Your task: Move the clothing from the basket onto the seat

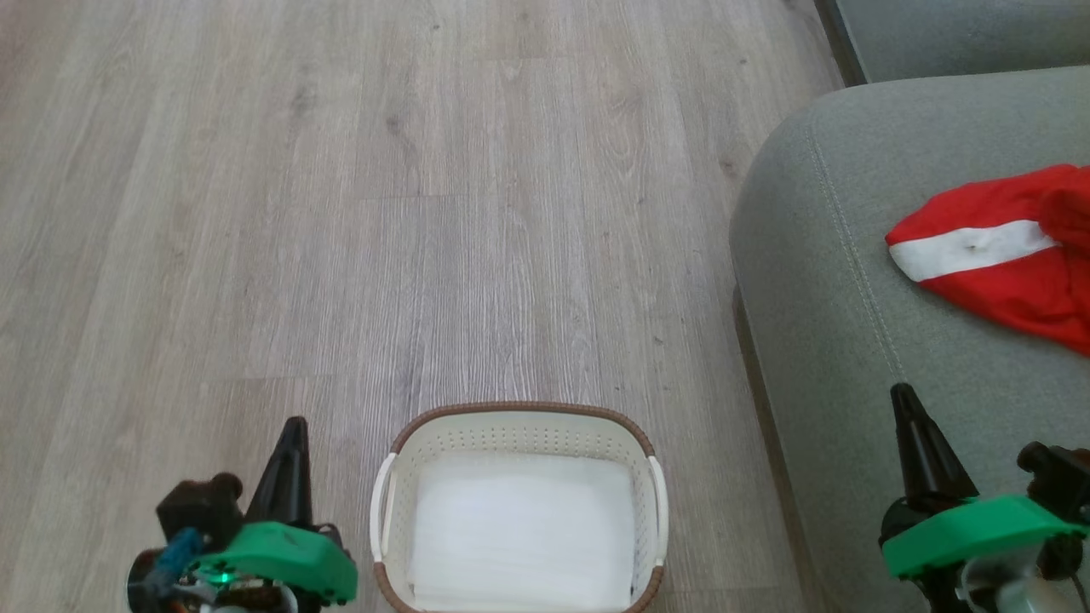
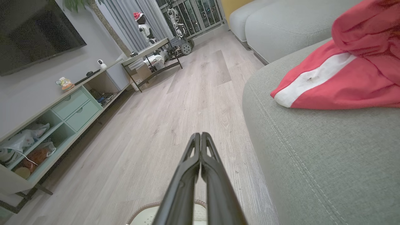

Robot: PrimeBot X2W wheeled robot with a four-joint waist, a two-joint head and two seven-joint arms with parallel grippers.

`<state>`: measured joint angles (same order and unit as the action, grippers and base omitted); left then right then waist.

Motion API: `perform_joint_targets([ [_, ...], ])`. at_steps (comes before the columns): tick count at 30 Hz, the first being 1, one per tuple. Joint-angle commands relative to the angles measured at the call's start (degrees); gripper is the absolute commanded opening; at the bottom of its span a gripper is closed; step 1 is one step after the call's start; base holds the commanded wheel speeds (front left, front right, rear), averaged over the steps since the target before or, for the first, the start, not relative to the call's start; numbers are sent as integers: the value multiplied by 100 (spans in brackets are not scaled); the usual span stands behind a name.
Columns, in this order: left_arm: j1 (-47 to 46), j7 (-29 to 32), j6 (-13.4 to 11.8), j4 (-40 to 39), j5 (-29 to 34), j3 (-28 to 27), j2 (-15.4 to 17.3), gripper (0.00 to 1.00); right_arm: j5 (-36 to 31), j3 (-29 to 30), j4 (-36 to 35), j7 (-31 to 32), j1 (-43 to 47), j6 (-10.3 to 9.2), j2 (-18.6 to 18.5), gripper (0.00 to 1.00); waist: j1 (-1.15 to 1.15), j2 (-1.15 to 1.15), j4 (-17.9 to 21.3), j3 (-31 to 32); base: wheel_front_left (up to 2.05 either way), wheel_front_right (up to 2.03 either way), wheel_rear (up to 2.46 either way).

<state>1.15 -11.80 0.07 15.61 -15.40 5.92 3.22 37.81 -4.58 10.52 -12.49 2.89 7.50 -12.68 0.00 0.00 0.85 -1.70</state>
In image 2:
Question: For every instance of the cardboard box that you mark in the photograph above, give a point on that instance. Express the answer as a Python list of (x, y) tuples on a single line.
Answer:
[(142, 76)]

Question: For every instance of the grey wheeled robot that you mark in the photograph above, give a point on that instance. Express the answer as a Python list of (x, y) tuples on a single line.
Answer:
[(184, 47)]

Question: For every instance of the white humanoid robot figure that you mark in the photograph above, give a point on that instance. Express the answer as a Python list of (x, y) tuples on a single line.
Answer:
[(176, 22)]

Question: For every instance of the grey sofa end section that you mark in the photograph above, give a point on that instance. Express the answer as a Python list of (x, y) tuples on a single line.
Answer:
[(240, 18)]

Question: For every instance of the robot doll with santa hat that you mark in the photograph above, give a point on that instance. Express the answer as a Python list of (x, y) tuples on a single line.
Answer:
[(144, 28)]

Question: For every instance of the white security camera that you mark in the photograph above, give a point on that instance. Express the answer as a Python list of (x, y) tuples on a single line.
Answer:
[(102, 64)]

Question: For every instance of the black remote control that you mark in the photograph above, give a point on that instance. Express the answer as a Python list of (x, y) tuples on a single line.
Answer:
[(87, 77)]

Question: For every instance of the white round laundry basket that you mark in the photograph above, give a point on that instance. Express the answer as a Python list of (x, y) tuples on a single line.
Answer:
[(143, 217)]

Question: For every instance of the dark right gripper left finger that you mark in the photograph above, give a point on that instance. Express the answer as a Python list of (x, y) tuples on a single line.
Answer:
[(182, 187)]

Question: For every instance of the small colourful toy figure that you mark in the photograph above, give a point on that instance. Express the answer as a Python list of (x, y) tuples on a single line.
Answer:
[(65, 84)]

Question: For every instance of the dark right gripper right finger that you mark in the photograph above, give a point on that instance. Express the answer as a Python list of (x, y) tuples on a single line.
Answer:
[(218, 190)]

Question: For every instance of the wide pale green drawer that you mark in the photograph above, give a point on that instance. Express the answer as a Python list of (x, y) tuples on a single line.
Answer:
[(70, 103)]

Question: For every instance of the long beige television cabinet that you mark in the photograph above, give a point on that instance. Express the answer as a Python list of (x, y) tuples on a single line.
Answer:
[(40, 103)]

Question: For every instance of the side table with black frame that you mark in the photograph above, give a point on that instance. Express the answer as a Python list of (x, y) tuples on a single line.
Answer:
[(147, 51)]

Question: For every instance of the grey sofa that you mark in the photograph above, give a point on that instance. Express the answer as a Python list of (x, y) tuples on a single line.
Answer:
[(312, 156)]

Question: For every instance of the black flat television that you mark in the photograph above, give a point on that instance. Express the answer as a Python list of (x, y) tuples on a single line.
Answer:
[(34, 34)]

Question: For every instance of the red garment with white band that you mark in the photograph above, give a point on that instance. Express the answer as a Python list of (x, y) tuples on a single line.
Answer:
[(350, 87)]

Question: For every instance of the grey curtain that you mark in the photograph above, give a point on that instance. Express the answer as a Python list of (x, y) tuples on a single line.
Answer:
[(131, 18)]

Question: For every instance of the window with black railing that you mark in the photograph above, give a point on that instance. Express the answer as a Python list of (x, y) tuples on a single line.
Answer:
[(193, 14)]

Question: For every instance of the bag with brown contents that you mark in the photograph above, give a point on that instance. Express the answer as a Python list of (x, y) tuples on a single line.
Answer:
[(37, 156)]

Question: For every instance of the white plastic bag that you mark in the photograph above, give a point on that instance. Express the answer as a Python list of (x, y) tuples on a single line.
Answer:
[(22, 139)]

